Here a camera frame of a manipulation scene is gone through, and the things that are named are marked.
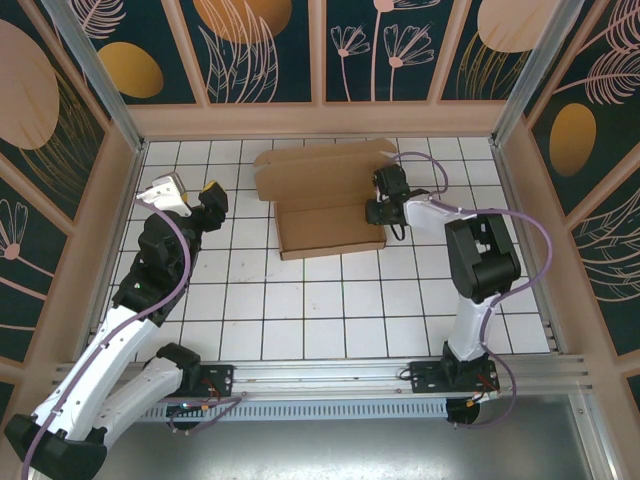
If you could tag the brown cardboard box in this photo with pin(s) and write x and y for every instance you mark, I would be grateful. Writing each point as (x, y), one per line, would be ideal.
(325, 225)

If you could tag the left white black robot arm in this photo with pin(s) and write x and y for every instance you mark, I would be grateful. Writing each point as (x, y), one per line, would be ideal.
(100, 360)

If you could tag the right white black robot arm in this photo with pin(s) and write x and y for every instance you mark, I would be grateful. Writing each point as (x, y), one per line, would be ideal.
(480, 260)

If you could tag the grey metal sheet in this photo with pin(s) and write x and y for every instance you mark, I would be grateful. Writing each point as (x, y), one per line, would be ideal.
(325, 450)

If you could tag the aluminium side rail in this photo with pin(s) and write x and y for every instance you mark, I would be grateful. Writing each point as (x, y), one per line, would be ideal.
(504, 175)
(136, 160)

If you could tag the wall panel with pink flowers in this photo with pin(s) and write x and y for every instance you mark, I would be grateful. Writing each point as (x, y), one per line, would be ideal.
(415, 90)

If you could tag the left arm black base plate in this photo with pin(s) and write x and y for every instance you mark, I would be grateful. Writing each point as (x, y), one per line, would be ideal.
(220, 377)

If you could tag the wall panel with flower outline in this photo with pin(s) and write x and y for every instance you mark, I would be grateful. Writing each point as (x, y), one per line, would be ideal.
(25, 300)

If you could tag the aluminium frame post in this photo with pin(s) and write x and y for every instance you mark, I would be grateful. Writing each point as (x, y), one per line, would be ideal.
(96, 75)
(521, 105)

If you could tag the wall panel with orange oval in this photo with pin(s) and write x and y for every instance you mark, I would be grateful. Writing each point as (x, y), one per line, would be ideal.
(165, 50)

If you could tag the wall panel with leaf sprigs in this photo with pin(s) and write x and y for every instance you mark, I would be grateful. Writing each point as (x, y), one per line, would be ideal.
(295, 50)

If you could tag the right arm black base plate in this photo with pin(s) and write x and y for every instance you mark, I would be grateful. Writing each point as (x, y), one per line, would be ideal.
(425, 377)

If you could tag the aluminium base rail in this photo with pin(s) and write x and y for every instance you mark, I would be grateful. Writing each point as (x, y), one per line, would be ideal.
(325, 375)

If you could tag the wall panel with large pink oval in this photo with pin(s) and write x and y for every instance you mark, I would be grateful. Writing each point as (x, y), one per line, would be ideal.
(30, 100)

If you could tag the wall panel with feather leaves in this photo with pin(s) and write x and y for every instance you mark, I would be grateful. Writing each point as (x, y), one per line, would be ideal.
(615, 125)

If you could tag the wall panel with fern outlines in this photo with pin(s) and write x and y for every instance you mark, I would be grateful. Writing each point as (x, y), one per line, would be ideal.
(620, 275)

